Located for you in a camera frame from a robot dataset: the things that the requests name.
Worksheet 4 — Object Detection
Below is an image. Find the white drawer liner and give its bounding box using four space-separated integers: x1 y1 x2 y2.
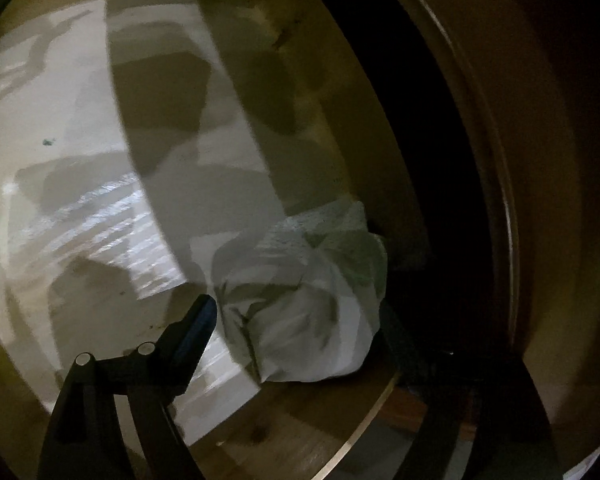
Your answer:
0 0 341 446

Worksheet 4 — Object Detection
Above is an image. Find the dark wooden cabinet frame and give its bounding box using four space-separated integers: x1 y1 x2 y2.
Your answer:
370 0 600 480

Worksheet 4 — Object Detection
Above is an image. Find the white and pale green underwear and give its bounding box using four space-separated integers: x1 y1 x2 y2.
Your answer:
211 200 390 383

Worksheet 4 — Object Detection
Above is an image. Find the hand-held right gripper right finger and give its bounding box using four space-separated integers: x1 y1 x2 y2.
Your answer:
380 305 566 480

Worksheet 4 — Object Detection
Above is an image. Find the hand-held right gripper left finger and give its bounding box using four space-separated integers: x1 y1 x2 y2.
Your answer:
36 294 217 480

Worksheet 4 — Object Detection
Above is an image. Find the wooden drawer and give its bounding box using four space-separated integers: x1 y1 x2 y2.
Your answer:
0 0 486 480

